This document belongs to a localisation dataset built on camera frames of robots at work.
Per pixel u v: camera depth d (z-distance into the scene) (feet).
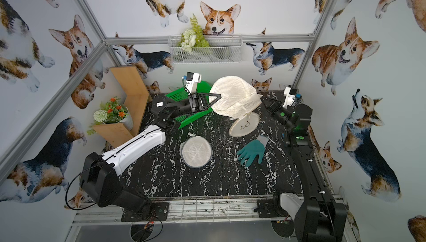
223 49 3.04
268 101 2.27
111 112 2.73
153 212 2.39
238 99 2.01
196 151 2.76
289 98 2.18
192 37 2.56
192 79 1.89
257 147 3.05
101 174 1.36
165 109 1.70
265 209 2.40
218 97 1.89
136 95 3.61
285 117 2.07
